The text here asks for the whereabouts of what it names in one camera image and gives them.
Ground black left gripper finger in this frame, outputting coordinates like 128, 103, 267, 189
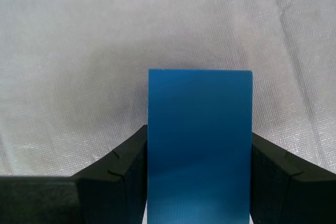
251, 132, 336, 224
0, 124, 149, 224

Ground blue rectangular block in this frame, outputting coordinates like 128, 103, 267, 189
147, 68, 254, 224

